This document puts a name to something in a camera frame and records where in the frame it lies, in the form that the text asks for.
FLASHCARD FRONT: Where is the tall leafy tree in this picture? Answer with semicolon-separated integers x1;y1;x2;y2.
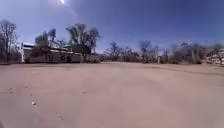
65;23;102;56

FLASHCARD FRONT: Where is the row of bare trees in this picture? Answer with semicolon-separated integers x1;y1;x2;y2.
99;40;224;65

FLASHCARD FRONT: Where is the low pale building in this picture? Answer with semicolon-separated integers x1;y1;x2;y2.
21;42;92;65

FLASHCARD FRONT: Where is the small pale structure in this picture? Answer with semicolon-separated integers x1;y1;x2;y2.
205;50;224;66

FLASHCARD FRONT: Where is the bare tree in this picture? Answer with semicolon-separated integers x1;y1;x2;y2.
0;19;22;65

